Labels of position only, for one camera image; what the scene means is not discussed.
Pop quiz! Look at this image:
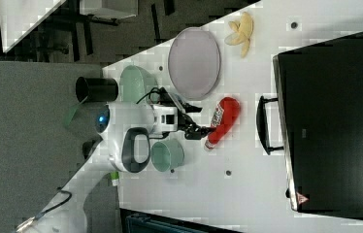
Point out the green oval colander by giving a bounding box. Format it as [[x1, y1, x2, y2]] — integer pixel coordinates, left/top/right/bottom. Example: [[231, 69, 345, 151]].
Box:
[[119, 65, 157, 103]]

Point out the silver black toaster oven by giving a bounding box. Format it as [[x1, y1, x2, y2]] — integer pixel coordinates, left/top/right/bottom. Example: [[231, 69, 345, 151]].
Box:
[[272, 31, 363, 220]]

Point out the black cylindrical cup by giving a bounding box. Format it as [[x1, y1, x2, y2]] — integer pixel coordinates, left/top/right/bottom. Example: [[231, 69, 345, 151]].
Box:
[[75, 77, 118, 102]]

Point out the red ketchup bottle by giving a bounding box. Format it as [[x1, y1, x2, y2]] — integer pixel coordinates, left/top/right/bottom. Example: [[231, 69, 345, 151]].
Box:
[[205, 97, 241, 150]]

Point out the peeled toy banana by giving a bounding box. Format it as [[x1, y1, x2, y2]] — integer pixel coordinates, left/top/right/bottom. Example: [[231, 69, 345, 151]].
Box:
[[224, 12, 253, 58]]

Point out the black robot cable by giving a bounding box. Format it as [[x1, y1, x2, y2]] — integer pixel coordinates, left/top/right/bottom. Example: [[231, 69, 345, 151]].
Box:
[[33, 189, 73, 219]]

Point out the round grey plate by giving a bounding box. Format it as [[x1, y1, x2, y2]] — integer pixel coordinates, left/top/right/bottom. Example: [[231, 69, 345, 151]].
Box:
[[168, 27, 221, 100]]

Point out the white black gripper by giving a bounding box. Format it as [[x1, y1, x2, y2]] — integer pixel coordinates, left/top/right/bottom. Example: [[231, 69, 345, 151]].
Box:
[[151, 87, 215, 140]]

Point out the green mug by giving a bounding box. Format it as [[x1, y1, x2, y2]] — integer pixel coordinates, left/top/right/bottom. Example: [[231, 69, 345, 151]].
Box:
[[151, 139, 184, 172]]

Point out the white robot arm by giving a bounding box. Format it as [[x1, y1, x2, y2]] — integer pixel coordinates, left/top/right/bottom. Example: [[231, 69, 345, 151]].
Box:
[[12, 87, 215, 233]]

